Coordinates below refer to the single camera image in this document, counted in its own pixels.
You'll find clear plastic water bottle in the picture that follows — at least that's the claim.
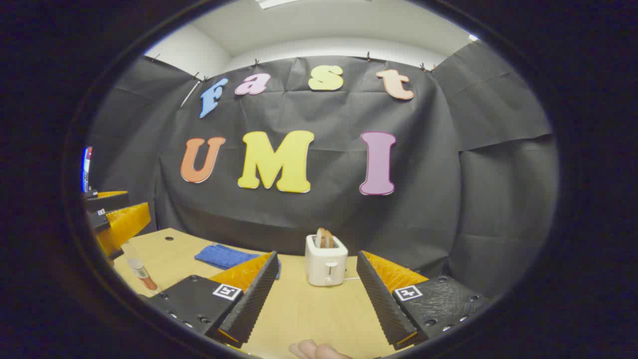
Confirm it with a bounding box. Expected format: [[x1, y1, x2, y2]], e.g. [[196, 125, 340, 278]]
[[122, 241, 159, 291]]

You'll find white toaster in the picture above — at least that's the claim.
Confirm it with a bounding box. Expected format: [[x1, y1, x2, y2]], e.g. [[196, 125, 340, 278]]
[[305, 234, 349, 287]]

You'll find computer monitor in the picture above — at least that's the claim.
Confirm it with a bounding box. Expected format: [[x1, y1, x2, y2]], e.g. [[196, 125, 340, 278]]
[[81, 146, 93, 193]]

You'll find blue folded towel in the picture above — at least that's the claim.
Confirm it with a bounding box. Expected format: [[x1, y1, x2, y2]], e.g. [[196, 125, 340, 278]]
[[194, 243, 281, 280]]

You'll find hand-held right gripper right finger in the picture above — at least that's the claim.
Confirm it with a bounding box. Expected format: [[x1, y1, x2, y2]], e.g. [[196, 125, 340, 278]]
[[356, 250, 493, 351]]

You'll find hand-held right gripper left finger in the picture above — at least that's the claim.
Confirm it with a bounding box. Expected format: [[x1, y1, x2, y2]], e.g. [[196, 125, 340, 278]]
[[142, 251, 281, 349]]

